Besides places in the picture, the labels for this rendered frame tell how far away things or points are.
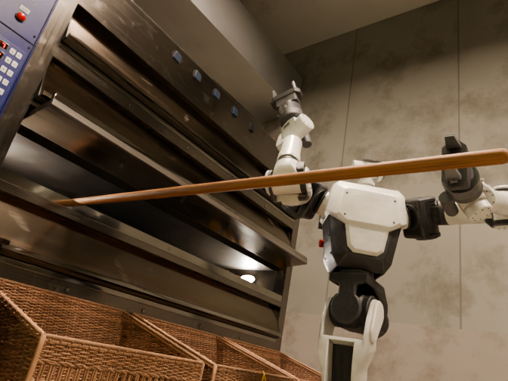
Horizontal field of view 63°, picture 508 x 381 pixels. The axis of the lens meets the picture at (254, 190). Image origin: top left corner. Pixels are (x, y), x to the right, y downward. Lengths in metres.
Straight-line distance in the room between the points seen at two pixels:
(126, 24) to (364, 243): 1.34
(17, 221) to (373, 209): 1.18
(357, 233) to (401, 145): 3.18
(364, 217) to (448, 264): 2.54
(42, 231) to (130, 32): 0.92
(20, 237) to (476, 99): 4.06
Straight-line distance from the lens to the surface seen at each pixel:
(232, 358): 2.08
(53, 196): 1.61
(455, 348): 3.77
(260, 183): 1.06
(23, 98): 1.62
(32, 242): 1.56
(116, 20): 1.95
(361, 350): 1.34
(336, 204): 1.43
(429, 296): 3.89
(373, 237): 1.42
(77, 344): 1.10
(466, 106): 4.58
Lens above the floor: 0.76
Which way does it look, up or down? 22 degrees up
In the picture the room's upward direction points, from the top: 11 degrees clockwise
